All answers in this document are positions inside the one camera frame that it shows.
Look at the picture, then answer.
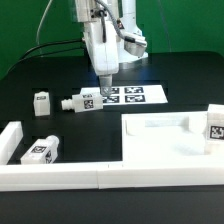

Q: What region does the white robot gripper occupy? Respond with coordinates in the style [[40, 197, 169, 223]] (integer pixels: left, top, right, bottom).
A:
[[84, 20, 119, 95]]

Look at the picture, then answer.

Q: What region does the white square table top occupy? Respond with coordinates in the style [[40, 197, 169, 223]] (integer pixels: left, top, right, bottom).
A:
[[122, 111, 207, 162]]

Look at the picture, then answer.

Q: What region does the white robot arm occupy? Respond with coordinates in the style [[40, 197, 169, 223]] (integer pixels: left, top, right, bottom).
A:
[[69, 0, 148, 96]]

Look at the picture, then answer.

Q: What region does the white marker sheet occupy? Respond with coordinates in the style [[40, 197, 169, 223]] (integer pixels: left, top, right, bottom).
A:
[[79, 85, 169, 106]]

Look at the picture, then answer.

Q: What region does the white left fence bar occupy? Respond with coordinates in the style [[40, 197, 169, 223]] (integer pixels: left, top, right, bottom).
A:
[[0, 121, 23, 165]]

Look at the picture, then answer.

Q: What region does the white fence bar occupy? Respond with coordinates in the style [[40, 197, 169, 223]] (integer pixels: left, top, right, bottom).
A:
[[0, 121, 23, 165], [0, 157, 224, 192]]

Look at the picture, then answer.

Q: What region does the white front fence bar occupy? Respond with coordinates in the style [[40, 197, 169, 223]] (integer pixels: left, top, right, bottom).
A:
[[0, 157, 224, 192]]

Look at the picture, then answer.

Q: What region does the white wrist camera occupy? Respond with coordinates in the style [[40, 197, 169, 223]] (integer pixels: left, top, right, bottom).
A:
[[121, 31, 147, 57]]

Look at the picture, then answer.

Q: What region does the grey thin cable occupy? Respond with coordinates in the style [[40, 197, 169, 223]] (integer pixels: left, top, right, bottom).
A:
[[35, 0, 54, 58]]

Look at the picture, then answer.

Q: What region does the black cable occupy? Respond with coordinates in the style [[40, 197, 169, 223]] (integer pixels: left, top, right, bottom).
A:
[[6, 36, 91, 74]]

